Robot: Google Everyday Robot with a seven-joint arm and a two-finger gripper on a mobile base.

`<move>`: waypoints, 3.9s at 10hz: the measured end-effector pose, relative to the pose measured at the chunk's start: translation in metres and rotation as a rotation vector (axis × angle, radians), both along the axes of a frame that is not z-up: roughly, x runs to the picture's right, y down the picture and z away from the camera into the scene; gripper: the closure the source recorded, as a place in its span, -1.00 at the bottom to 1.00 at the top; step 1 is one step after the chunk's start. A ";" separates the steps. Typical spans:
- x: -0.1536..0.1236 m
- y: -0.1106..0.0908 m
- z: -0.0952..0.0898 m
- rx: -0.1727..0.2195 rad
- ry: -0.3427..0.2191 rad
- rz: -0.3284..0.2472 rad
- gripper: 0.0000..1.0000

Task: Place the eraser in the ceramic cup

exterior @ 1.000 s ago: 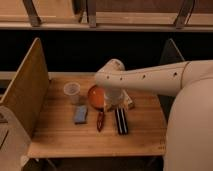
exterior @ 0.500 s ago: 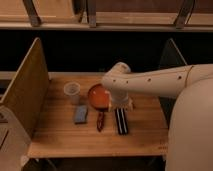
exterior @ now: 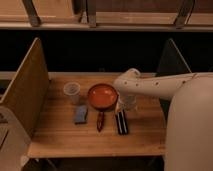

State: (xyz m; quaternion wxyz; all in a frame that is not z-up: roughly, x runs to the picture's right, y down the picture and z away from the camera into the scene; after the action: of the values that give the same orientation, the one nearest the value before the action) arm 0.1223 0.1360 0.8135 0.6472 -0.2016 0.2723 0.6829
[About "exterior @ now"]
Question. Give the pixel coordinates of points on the red handled tool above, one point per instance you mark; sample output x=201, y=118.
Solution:
x=100, y=121

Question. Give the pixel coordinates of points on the left wooden divider panel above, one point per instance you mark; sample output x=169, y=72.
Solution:
x=23, y=99

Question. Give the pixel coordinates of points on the wooden shelf with brackets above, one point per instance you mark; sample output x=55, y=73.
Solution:
x=108, y=15

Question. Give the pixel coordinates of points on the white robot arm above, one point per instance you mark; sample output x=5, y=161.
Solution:
x=189, y=132

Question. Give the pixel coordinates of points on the right dark divider panel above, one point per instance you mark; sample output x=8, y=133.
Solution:
x=171, y=63

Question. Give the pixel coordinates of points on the blue sponge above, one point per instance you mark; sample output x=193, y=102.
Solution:
x=81, y=114

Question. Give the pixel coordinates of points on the orange ceramic cup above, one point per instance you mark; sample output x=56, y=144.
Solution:
x=102, y=96

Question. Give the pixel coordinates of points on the clear plastic cup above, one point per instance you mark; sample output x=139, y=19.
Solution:
x=72, y=90

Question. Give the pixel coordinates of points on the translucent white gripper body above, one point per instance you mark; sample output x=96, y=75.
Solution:
x=127, y=103

